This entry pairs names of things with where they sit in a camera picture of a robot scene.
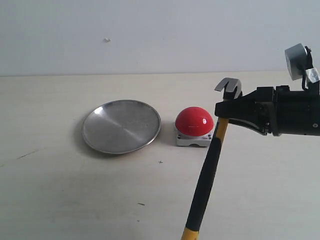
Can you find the yellow black claw hammer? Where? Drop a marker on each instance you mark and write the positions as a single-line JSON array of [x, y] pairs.
[[205, 182]]

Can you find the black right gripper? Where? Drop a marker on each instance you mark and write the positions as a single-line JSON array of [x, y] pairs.
[[264, 111]]

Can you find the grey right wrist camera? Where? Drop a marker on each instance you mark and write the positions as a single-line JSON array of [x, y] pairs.
[[299, 62]]

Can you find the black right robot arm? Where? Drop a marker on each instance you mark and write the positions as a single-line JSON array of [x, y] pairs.
[[304, 113]]

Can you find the round stainless steel plate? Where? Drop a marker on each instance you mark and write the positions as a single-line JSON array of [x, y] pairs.
[[121, 126]]

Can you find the red dome push button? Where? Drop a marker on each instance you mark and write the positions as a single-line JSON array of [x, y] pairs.
[[194, 127]]

